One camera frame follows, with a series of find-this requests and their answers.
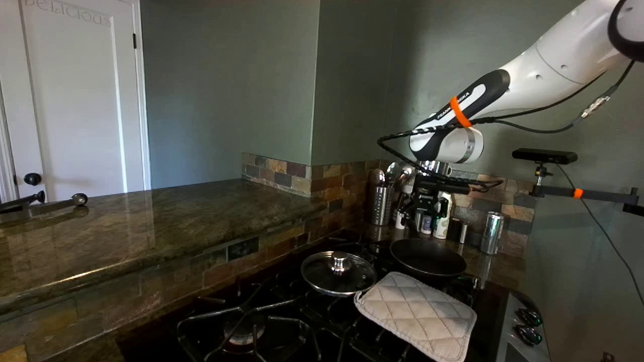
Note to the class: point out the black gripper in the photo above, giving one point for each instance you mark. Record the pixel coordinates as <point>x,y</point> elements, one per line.
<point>428,202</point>

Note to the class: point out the black frying pan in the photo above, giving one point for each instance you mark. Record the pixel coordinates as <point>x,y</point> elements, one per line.
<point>426,259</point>

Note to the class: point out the white quilted potholder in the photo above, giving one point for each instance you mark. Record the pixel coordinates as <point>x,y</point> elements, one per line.
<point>415,315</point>

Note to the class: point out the glass lid with knob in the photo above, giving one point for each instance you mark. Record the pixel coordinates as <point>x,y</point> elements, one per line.
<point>337,273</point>

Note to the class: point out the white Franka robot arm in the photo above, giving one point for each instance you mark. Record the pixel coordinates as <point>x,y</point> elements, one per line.
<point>570,61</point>

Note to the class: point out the black stove knob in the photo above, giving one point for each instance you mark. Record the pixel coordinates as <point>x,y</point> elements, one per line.
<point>530,335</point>
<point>530,315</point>

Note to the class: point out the black gas stove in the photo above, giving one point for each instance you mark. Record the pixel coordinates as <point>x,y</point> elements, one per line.
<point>302,322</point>

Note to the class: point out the white plastic bottle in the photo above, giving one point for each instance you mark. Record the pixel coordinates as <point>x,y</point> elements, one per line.
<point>443,215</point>

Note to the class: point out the small dark bottle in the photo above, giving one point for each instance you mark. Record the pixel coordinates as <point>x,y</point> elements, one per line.
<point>464,232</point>

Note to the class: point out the shiny chrome vessel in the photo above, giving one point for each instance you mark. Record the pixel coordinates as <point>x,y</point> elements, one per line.
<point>402,178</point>

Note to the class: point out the silver thermos bottle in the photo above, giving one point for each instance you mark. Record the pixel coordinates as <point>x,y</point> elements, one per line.
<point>381,198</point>

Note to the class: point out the silver metal can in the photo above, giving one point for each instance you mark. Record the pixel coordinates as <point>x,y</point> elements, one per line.
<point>493,234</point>

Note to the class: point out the white panel door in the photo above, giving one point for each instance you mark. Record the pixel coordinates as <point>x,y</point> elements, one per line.
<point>81,101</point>

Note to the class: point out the black door knob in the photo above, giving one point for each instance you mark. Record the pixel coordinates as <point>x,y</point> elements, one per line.
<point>32,180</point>

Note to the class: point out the black stereo camera bar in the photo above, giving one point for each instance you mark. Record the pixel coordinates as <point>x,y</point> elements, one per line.
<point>544,155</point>

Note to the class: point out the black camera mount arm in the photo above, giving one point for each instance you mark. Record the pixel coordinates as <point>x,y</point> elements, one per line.
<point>590,194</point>

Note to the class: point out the wall outlet plate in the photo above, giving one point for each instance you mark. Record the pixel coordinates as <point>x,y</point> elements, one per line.
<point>242,249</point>

